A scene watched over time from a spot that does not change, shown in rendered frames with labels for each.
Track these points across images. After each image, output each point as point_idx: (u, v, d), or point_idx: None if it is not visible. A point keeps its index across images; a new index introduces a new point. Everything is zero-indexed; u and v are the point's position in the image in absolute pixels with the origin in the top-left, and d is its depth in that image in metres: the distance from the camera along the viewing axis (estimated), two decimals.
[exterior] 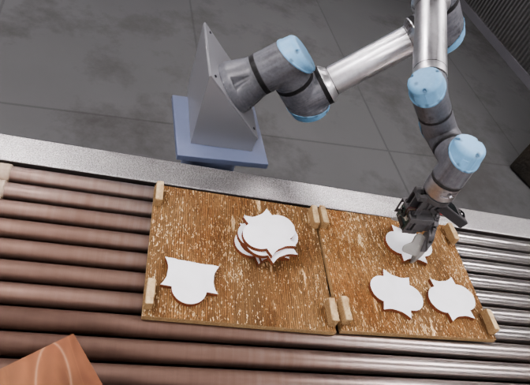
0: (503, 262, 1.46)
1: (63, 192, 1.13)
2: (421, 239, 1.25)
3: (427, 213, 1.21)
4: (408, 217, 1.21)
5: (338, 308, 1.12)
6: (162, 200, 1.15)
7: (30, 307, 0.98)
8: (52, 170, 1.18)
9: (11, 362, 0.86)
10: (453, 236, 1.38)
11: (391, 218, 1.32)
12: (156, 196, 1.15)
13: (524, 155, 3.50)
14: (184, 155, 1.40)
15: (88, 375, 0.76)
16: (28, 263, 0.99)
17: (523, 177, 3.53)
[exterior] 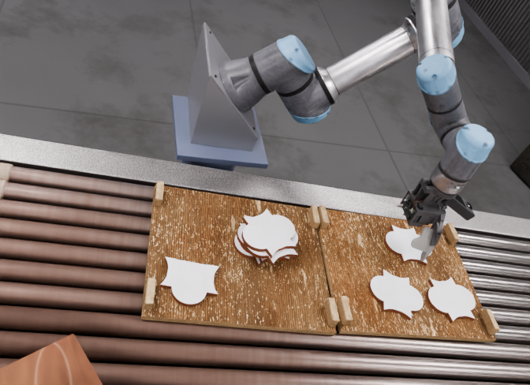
0: (503, 262, 1.46)
1: (63, 192, 1.13)
2: (429, 233, 1.22)
3: (434, 205, 1.19)
4: (414, 209, 1.19)
5: (338, 308, 1.12)
6: (162, 200, 1.15)
7: (30, 307, 0.98)
8: (52, 170, 1.18)
9: (11, 362, 0.86)
10: (453, 236, 1.38)
11: (397, 205, 1.30)
12: (156, 196, 1.15)
13: (524, 155, 3.50)
14: (184, 155, 1.40)
15: (88, 375, 0.76)
16: (28, 263, 0.99)
17: (523, 177, 3.53)
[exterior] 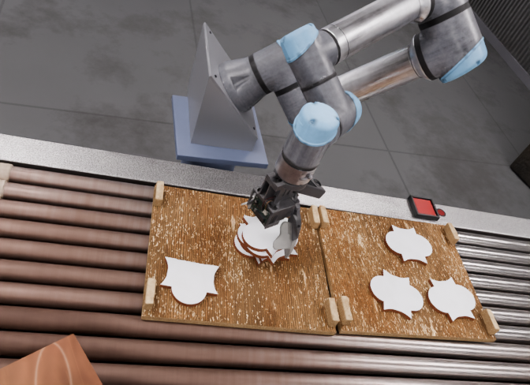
0: (503, 262, 1.46)
1: (63, 192, 1.13)
2: (288, 227, 1.06)
3: (285, 198, 1.03)
4: (267, 211, 1.01)
5: (338, 308, 1.12)
6: (162, 200, 1.15)
7: (30, 307, 0.98)
8: (52, 170, 1.18)
9: (11, 362, 0.86)
10: (453, 236, 1.38)
11: (241, 204, 1.10)
12: (156, 196, 1.15)
13: (524, 155, 3.50)
14: (184, 155, 1.40)
15: (88, 375, 0.76)
16: (28, 263, 0.99)
17: (523, 177, 3.53)
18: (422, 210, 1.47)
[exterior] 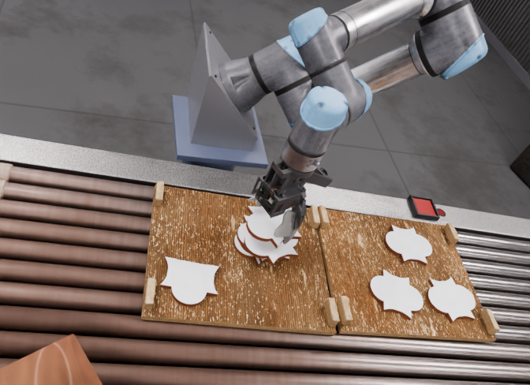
0: (503, 262, 1.46)
1: (63, 192, 1.13)
2: (291, 215, 1.05)
3: (292, 186, 1.00)
4: (273, 199, 0.98)
5: (338, 308, 1.12)
6: (162, 200, 1.15)
7: (30, 307, 0.98)
8: (52, 170, 1.18)
9: (11, 362, 0.86)
10: (453, 236, 1.38)
11: (248, 199, 1.08)
12: (156, 196, 1.15)
13: (524, 155, 3.50)
14: (184, 155, 1.40)
15: (88, 375, 0.76)
16: (28, 263, 0.99)
17: (523, 177, 3.53)
18: (422, 210, 1.47)
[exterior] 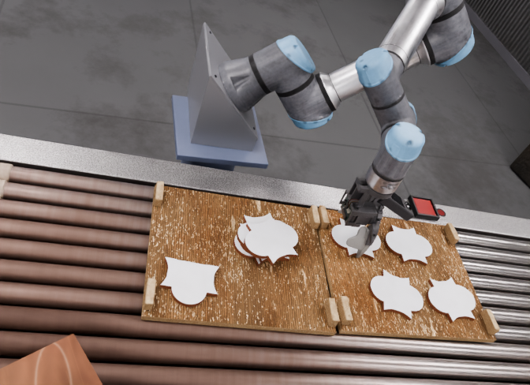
0: (503, 262, 1.46)
1: (63, 192, 1.13)
2: (366, 233, 1.20)
3: (371, 205, 1.17)
4: (350, 209, 1.16)
5: (338, 308, 1.12)
6: (162, 200, 1.15)
7: (30, 307, 0.98)
8: (52, 170, 1.18)
9: (11, 362, 0.86)
10: (453, 236, 1.38)
11: (337, 211, 1.27)
12: (156, 196, 1.15)
13: (524, 155, 3.50)
14: (184, 155, 1.40)
15: (88, 375, 0.76)
16: (28, 263, 0.99)
17: (523, 177, 3.53)
18: (422, 210, 1.47)
